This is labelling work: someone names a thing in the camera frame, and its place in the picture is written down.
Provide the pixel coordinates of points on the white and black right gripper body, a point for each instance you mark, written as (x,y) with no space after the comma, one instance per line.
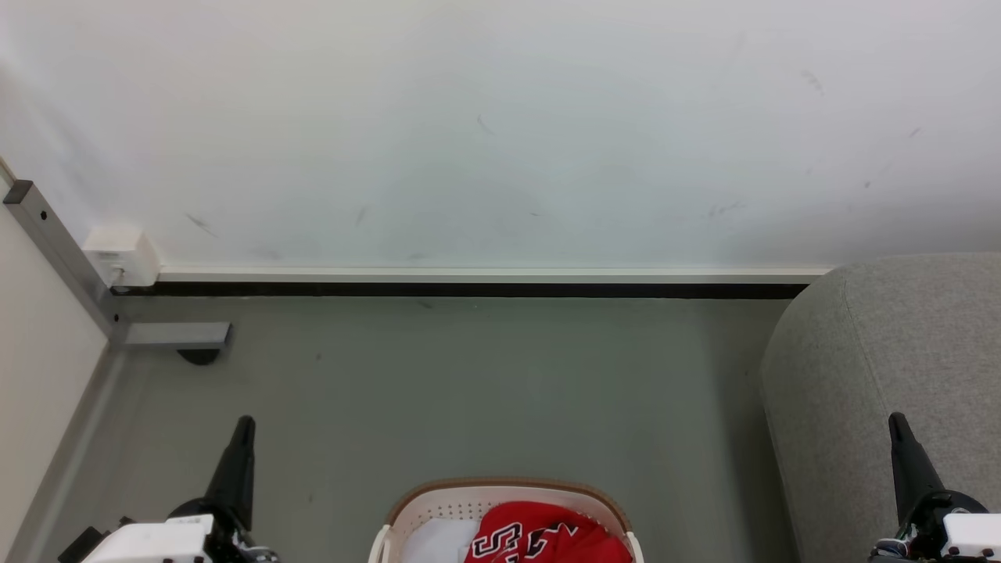
(962,536)

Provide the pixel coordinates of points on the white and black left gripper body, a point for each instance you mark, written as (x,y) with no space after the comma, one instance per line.
(156,541)

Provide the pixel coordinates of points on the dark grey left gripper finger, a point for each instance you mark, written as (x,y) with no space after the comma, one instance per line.
(235,469)

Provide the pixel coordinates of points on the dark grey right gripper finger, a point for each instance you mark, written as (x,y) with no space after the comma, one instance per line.
(907,469)

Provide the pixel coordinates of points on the white garment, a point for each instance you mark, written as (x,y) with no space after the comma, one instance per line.
(436,544)

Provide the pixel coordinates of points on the red basketball jersey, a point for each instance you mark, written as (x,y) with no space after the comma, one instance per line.
(532,522)

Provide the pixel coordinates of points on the black skirting strip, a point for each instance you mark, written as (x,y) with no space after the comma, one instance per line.
(469,290)

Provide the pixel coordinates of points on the black frame foot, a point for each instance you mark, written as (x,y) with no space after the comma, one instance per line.
(199,356)

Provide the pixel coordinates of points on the white wall box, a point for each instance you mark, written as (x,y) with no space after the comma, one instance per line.
(125,252)

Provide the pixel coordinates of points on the grey metal frame post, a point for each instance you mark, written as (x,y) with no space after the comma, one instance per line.
(55,242)

